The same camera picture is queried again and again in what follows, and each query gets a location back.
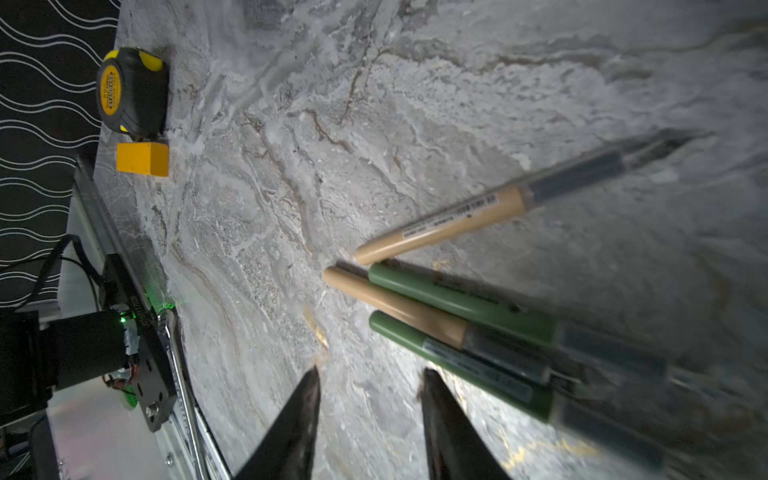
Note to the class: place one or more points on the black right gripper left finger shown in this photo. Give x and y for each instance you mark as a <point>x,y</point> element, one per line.
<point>288,448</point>

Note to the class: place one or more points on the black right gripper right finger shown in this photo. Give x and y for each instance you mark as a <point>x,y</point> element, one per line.
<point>453,447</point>

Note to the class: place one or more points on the orange pen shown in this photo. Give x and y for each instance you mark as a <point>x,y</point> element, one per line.
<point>446,328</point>

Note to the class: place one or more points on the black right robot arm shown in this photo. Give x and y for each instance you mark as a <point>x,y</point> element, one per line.
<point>35,360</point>

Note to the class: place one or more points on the green pen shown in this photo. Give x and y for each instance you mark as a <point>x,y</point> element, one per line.
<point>539,402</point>
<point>515,339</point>

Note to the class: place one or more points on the tan pen with dark tip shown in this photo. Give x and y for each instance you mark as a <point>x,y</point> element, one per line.
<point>520,196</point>

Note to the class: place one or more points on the yellow cube block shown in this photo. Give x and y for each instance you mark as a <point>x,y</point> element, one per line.
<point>144,158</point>

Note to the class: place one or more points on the yellow black tape measure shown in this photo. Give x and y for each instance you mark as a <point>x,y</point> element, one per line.
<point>132,93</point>

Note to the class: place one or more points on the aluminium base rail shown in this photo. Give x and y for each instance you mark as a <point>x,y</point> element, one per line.
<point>165,397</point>

